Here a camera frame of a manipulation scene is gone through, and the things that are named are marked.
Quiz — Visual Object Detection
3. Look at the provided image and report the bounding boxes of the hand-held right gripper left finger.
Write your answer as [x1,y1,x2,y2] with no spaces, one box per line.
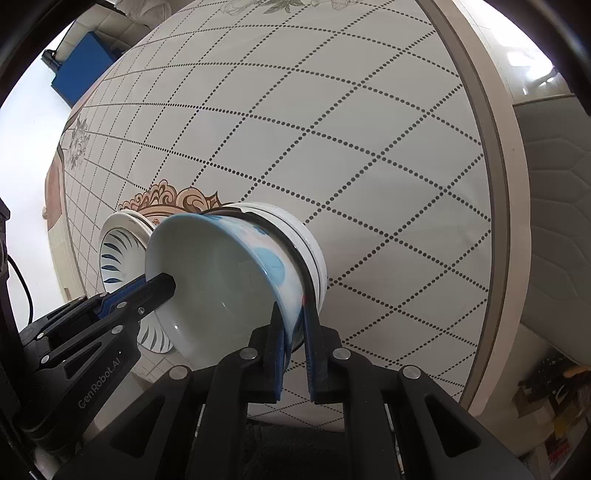
[53,302,289,480]

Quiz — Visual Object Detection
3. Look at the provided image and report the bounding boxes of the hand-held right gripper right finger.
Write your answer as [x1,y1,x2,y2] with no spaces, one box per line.
[302,300,536,480]

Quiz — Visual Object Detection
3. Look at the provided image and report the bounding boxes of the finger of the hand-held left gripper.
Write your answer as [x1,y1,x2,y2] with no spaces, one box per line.
[95,274,177,334]
[18,281,149,355]

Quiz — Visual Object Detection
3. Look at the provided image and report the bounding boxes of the white plate blue leaf pattern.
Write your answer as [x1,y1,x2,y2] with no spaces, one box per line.
[99,217,182,355]

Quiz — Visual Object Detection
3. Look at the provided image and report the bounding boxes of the white bowl light blue dots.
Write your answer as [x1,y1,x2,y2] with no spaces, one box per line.
[144,213,308,370]

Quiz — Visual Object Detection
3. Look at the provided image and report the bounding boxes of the white bowl black rim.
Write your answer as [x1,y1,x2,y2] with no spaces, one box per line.
[203,208,321,349]

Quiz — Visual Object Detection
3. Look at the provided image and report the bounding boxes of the floral checked tablecloth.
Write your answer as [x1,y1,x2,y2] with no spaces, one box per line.
[44,0,513,432]

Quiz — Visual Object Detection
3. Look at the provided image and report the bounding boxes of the blue box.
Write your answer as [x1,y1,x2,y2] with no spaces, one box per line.
[51,30,126,104]

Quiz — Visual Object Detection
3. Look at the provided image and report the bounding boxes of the dark cluttered shelf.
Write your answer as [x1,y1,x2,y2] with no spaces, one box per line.
[516,348,591,467]

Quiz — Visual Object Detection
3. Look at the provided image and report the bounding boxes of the grey quilted chair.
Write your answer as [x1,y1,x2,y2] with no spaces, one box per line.
[512,92,591,354]
[113,0,182,48]

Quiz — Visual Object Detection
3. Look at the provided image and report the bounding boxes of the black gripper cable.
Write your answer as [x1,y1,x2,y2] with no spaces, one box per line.
[4,251,34,326]

